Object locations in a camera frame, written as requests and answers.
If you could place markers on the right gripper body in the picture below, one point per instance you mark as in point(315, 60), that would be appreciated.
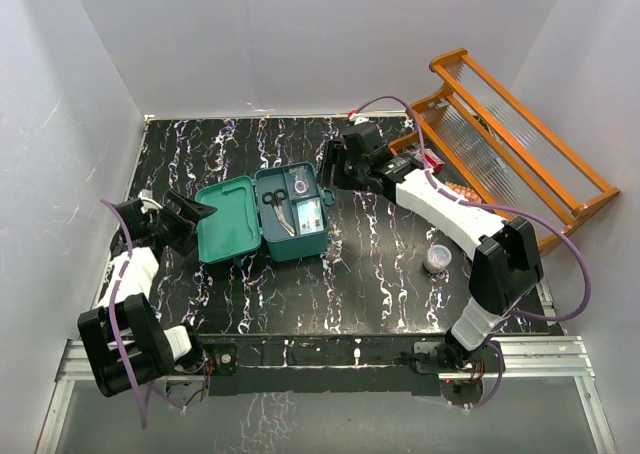
point(352, 172)

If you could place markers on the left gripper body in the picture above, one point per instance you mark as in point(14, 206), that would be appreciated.
point(171, 231)

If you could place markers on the blue white blister card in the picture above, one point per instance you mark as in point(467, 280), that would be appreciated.
point(310, 218)

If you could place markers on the small metal scissors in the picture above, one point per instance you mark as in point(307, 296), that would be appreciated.
point(275, 200)

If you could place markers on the green medicine box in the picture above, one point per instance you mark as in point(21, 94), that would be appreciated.
point(235, 229)

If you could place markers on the dark teal divider tray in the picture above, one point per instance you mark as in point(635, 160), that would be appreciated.
point(299, 180)

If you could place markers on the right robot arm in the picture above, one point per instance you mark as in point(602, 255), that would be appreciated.
point(505, 261)

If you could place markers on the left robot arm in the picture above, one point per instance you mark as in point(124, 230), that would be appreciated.
point(124, 342)

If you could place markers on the red white small box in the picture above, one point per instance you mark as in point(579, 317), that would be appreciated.
point(434, 161)

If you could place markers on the orange patterned card pack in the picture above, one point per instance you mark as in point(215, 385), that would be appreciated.
point(466, 192)

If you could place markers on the clear round container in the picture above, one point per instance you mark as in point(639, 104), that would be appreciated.
point(438, 258)

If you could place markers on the orange wooden shelf rack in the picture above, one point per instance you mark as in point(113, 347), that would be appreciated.
point(503, 151)

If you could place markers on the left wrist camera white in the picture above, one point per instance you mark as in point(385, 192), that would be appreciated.
point(148, 203)

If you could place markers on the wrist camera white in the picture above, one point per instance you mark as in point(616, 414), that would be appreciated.
point(356, 118)
point(148, 203)

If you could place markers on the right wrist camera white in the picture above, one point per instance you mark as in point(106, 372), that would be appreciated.
point(356, 118)

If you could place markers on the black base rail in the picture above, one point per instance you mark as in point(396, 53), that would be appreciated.
point(339, 363)

